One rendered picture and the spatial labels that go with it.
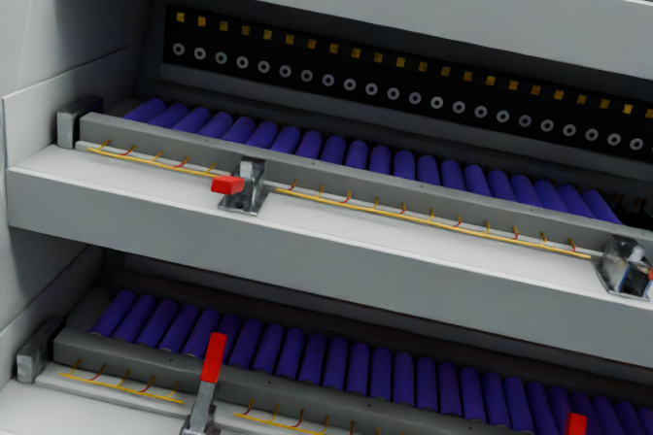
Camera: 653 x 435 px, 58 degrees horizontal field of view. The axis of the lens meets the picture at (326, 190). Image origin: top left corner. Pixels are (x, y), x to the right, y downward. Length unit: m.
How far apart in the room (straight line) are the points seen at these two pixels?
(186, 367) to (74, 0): 0.30
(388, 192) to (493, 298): 0.10
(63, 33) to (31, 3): 0.05
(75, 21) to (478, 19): 0.30
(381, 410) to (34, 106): 0.35
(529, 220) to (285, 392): 0.23
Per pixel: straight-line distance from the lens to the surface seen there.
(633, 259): 0.44
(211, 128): 0.49
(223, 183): 0.34
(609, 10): 0.43
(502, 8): 0.41
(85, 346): 0.53
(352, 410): 0.49
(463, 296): 0.41
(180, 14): 0.57
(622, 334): 0.45
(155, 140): 0.46
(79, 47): 0.51
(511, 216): 0.45
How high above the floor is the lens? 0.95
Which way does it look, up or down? 5 degrees down
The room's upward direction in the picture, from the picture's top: 12 degrees clockwise
